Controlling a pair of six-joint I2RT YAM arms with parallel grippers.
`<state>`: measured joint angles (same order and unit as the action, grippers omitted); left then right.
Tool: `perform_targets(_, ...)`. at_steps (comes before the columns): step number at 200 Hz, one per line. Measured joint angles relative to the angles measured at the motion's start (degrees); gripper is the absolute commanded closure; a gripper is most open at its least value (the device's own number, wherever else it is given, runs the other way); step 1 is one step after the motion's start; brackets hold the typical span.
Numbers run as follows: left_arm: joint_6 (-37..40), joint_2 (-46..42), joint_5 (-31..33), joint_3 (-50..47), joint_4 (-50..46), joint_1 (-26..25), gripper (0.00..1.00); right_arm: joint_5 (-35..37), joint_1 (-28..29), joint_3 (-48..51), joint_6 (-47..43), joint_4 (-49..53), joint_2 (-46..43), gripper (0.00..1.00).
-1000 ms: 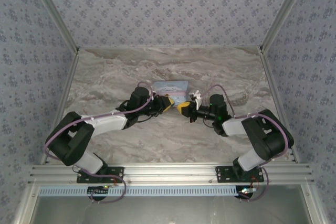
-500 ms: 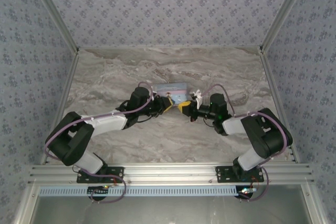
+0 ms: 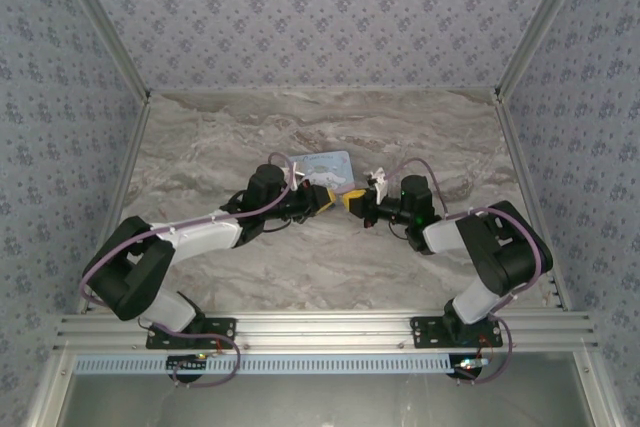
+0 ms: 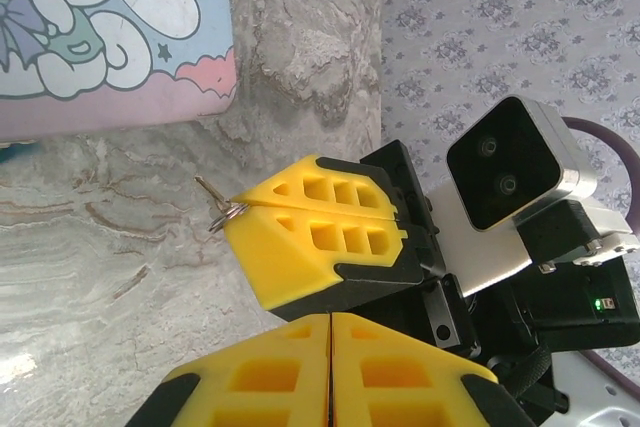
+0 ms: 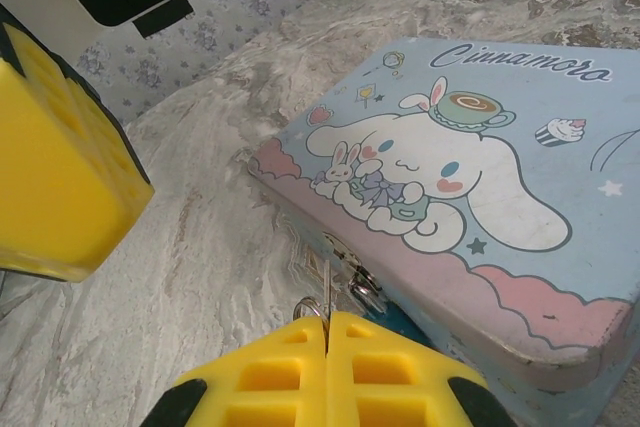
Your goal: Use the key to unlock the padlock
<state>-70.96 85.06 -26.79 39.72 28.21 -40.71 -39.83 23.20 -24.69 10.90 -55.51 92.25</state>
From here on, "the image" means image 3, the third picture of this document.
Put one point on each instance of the aluminium corner post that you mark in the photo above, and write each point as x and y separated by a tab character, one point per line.
100	22
545	22

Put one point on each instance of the aluminium table side rail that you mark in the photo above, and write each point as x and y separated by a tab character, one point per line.
520	167
132	167

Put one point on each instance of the small circuit board with led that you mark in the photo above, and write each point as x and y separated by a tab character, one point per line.
200	356
472	362

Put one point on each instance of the short white slotted strip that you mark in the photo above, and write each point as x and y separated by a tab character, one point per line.
552	292

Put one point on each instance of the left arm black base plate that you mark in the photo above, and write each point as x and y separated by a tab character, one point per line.
220	334

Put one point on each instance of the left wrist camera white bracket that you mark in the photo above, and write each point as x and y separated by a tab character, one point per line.
298	177

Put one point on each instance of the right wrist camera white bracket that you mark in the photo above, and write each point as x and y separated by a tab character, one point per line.
378	183

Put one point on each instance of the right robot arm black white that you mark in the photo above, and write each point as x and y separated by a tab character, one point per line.
505	257

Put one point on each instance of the aluminium front rail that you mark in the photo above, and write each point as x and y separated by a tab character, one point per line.
320	329

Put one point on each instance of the blue cartoon tin box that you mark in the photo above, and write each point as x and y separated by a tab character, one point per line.
327	167

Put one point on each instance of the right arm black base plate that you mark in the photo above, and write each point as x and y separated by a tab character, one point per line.
425	332

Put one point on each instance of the grey metal lower panel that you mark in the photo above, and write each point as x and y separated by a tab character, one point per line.
320	402

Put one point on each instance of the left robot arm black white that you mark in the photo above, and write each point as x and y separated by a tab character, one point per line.
130	277

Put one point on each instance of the small black bracket plate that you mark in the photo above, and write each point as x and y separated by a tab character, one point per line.
187	369
467	372

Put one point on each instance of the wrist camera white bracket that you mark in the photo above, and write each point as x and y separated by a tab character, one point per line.
378	183
298	177

